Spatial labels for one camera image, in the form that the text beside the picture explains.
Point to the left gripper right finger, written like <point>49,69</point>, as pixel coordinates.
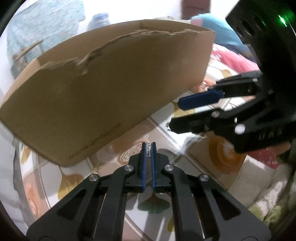
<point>202,209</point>

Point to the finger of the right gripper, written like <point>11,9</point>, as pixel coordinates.
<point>203,122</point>
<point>245,84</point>

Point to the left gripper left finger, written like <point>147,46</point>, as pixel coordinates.
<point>95,209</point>

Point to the patterned ginkgo table cloth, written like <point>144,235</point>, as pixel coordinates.
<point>148,216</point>

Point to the dark red wooden door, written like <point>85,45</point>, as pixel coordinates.
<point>192,8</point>

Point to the brown cardboard box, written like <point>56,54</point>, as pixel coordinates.
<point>92,88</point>

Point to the blue water jug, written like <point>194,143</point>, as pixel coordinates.
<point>98,21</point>

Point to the wooden chair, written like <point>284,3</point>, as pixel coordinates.
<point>20,59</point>

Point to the floral turquoise curtain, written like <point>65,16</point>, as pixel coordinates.
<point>51,22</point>

